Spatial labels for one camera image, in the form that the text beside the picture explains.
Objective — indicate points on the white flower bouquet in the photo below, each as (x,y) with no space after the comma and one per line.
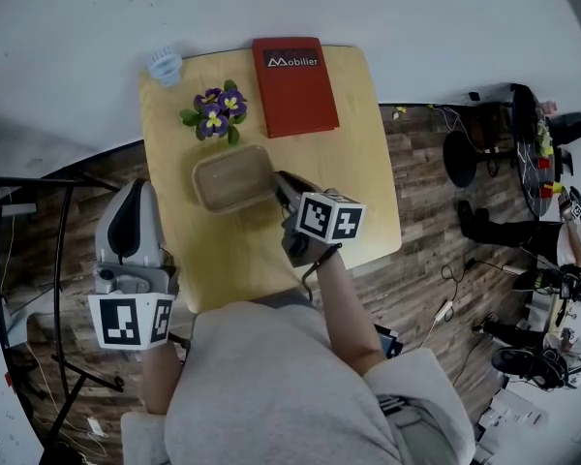
(543,136)

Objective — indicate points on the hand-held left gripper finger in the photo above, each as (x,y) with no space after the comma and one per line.
(152,240)
(106,240)

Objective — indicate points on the clear plastic tray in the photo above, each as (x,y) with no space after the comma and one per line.
(230,175)
(223,207)

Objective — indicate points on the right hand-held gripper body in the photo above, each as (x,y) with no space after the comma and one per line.
(319,218)

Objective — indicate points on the white power strip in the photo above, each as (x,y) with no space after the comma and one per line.
(443,311)

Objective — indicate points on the black chair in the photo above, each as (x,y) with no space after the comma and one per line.
(569,129)

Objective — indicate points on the small yellow artificial flower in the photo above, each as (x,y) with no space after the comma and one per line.
(399,112)

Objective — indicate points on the grey waist pouch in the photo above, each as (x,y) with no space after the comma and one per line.
(426,429)

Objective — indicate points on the red hardcover book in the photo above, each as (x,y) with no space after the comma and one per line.
(295,95)

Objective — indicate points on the person's left forearm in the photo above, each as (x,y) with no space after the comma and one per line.
(160,381)

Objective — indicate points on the person's right forearm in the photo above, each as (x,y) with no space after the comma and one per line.
(344,308)

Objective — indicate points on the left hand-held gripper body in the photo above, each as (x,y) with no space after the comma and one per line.
(121,320)

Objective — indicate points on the black round stool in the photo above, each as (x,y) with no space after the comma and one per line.
(460,160)

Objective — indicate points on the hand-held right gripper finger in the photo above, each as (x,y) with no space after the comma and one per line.
(285,204)
(297,184)

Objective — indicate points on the person's grey shirt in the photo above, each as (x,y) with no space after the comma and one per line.
(271,395)

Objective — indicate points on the black wall plug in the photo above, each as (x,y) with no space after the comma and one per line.
(474,96)

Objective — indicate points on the yellow plastic cup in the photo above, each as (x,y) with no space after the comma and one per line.
(548,152)
(558,189)

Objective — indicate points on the potted purple flower plant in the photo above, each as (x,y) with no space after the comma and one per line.
(218,112)

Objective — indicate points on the red plastic cup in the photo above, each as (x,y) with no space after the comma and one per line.
(543,163)
(547,192)

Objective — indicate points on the black power adapter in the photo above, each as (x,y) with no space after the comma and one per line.
(470,263)

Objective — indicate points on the person's leg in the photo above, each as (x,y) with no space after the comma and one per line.
(281,300)

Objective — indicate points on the black marbled round table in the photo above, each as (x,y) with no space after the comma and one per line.
(528,177)

